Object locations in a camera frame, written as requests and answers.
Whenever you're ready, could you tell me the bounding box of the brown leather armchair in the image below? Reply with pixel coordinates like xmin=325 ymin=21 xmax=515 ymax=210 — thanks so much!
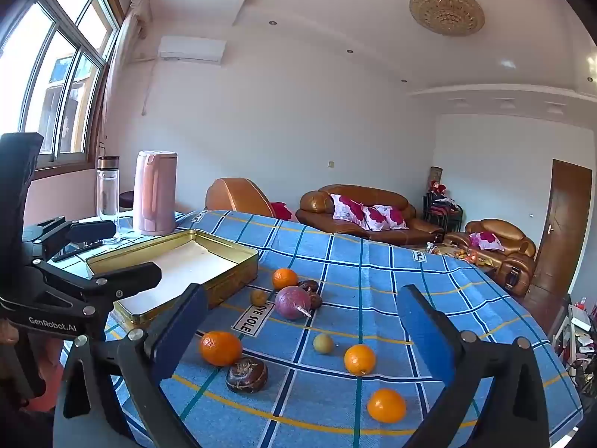
xmin=459 ymin=218 xmax=537 ymax=297

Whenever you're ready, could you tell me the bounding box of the brown leather chair back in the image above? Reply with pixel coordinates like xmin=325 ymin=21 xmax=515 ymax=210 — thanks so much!
xmin=205 ymin=177 xmax=281 ymax=218

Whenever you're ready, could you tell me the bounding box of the cluttered coffee table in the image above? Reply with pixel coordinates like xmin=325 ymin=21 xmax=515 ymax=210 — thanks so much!
xmin=426 ymin=242 xmax=495 ymax=268

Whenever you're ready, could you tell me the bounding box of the clear glass bottle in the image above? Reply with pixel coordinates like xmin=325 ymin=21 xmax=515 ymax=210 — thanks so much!
xmin=96 ymin=155 xmax=121 ymax=245

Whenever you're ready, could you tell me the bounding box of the pink electric kettle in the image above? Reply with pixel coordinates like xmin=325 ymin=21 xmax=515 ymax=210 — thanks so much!
xmin=133 ymin=150 xmax=178 ymax=236

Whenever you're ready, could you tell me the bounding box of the floral pink white pillow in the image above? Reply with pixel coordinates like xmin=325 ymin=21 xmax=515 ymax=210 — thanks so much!
xmin=331 ymin=193 xmax=368 ymax=229
xmin=363 ymin=204 xmax=409 ymax=231
xmin=469 ymin=232 xmax=504 ymax=252

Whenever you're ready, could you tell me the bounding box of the brown leather three-seat sofa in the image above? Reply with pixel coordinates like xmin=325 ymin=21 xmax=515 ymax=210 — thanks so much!
xmin=296 ymin=184 xmax=445 ymax=246

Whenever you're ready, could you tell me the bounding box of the white air conditioner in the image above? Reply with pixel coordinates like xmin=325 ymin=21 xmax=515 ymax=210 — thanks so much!
xmin=157 ymin=36 xmax=227 ymax=63

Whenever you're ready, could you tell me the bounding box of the orange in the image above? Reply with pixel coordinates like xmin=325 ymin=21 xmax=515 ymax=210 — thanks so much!
xmin=272 ymin=268 xmax=299 ymax=291
xmin=367 ymin=388 xmax=407 ymax=424
xmin=344 ymin=344 xmax=377 ymax=376
xmin=200 ymin=331 xmax=243 ymax=367

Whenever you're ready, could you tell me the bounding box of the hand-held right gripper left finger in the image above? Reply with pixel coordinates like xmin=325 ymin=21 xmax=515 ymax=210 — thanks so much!
xmin=53 ymin=283 xmax=209 ymax=448

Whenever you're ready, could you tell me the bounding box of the gold round ceiling lamp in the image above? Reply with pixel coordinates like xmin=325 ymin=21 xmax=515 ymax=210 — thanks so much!
xmin=409 ymin=0 xmax=485 ymax=37

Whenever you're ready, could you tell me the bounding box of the stack of dark chairs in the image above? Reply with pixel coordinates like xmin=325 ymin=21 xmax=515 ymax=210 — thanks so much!
xmin=422 ymin=191 xmax=463 ymax=233

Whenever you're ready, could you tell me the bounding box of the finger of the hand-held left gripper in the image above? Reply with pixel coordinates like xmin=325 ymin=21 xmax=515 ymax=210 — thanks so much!
xmin=28 ymin=261 xmax=162 ymax=332
xmin=21 ymin=217 xmax=117 ymax=262

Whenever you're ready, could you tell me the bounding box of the gold tin box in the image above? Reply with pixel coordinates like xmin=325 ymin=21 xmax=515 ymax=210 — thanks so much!
xmin=86 ymin=230 xmax=259 ymax=328

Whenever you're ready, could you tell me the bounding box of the beige curtain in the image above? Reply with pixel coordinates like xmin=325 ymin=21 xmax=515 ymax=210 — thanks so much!
xmin=96 ymin=0 xmax=152 ymax=152

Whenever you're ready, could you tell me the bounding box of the white paper liner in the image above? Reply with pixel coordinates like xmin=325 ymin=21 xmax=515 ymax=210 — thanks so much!
xmin=96 ymin=240 xmax=240 ymax=315

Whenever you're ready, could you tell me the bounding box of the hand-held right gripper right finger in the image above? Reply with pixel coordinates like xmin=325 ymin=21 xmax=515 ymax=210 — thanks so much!
xmin=396 ymin=284 xmax=551 ymax=448

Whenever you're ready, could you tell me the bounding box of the window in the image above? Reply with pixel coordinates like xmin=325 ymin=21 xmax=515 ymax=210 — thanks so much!
xmin=0 ymin=0 xmax=123 ymax=169

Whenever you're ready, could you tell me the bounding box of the brown wooden door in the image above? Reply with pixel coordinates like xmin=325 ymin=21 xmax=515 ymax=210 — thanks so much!
xmin=532 ymin=159 xmax=593 ymax=297

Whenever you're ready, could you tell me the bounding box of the purple round fruit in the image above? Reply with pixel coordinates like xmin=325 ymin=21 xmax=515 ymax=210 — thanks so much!
xmin=274 ymin=286 xmax=312 ymax=321

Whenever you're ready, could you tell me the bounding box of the blue plaid blanket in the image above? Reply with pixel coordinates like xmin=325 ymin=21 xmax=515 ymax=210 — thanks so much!
xmin=53 ymin=209 xmax=584 ymax=448

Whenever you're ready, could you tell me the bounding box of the red pillow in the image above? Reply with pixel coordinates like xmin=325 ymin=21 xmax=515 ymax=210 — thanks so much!
xmin=269 ymin=202 xmax=299 ymax=223

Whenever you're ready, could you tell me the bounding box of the white cluttered shelf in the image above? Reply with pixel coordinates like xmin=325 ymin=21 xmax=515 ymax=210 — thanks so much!
xmin=555 ymin=296 xmax=597 ymax=383

